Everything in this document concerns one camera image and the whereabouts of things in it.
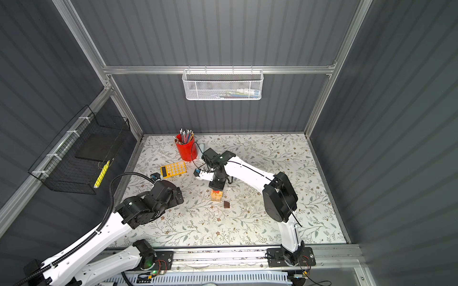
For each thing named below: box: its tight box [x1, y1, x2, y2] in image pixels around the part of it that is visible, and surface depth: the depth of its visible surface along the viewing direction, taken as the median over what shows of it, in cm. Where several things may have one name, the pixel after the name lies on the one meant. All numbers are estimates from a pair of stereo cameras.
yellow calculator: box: [159, 160, 188, 179], surface depth 104 cm
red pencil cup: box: [174, 135, 198, 162], surface depth 106 cm
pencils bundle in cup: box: [172, 127, 195, 145], surface depth 104 cm
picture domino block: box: [210, 190, 224, 202], surface depth 91 cm
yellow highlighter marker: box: [93, 159, 111, 189], surface depth 70 cm
